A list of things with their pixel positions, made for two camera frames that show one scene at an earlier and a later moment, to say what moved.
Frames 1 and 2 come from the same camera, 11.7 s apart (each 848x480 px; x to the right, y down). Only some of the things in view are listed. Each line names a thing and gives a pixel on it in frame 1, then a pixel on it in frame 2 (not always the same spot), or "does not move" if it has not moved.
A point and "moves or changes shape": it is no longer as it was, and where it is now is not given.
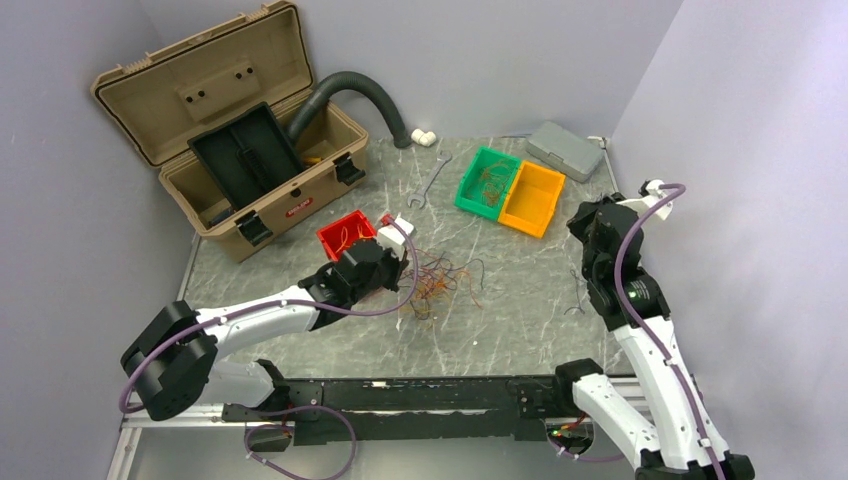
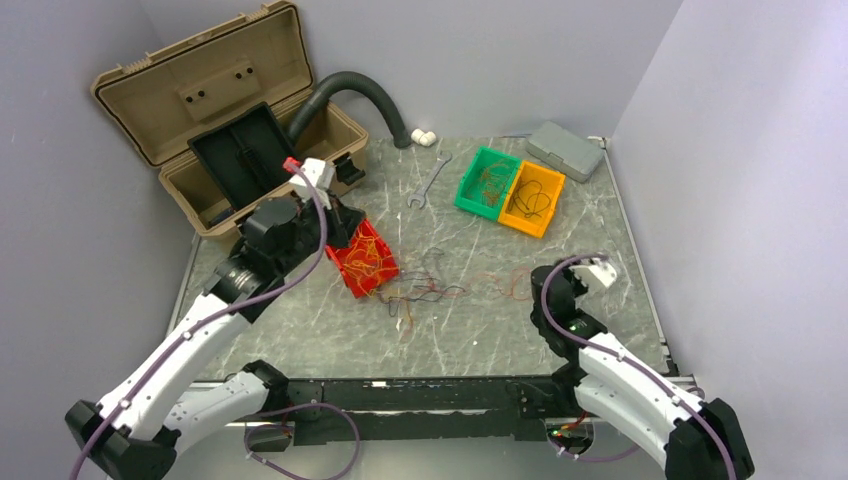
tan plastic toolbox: (164, 98) does not move
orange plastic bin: (531, 200) does not move
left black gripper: (398, 265) to (343, 220)
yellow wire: (362, 236) moves or changes shape
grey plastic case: (565, 151) does not move
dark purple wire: (572, 272) moves or changes shape
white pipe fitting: (423, 138) does not move
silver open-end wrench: (442, 157) does not move
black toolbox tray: (246, 152) does not move
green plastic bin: (486, 181) does not move
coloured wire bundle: (435, 276) moves or changes shape
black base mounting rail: (495, 408) does not move
